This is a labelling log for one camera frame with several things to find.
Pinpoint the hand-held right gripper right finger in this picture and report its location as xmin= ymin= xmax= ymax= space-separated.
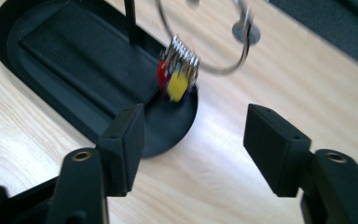
xmin=242 ymin=103 xmax=312 ymax=198

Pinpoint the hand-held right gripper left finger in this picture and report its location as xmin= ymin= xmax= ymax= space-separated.
xmin=96 ymin=103 xmax=146 ymax=198

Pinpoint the black key rack with oval tray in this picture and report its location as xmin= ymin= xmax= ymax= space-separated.
xmin=0 ymin=0 xmax=200 ymax=159

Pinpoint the key ring with coloured tags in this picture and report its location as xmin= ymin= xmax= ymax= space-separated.
xmin=154 ymin=0 xmax=256 ymax=104

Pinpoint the small grey round disc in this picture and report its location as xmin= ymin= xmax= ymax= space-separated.
xmin=231 ymin=21 xmax=262 ymax=46

